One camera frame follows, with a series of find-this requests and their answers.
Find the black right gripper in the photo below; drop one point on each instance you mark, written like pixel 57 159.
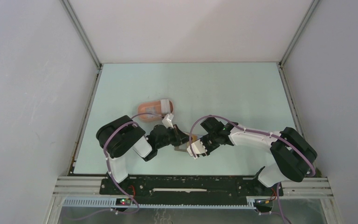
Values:
pixel 203 140

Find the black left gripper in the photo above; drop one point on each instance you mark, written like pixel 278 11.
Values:
pixel 183 137

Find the taupe leather card holder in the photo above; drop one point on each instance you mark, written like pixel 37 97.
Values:
pixel 182 148

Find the orange credit card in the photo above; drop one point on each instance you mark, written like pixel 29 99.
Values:
pixel 193 138

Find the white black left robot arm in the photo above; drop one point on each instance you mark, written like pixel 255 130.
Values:
pixel 123 134

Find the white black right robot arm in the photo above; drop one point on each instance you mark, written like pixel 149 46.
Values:
pixel 293 155

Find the stack of credit cards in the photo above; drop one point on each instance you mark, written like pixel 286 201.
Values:
pixel 165 106

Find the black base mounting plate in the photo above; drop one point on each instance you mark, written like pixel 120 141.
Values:
pixel 202 190

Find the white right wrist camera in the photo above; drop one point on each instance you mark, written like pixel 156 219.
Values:
pixel 196 149

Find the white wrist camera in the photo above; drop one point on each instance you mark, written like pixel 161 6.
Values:
pixel 167 120
pixel 196 149

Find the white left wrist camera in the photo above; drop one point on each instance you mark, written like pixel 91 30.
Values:
pixel 167 120

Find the white cable duct strip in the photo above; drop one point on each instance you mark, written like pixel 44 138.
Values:
pixel 105 202

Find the aluminium frame rail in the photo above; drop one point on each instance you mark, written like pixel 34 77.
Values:
pixel 86 186

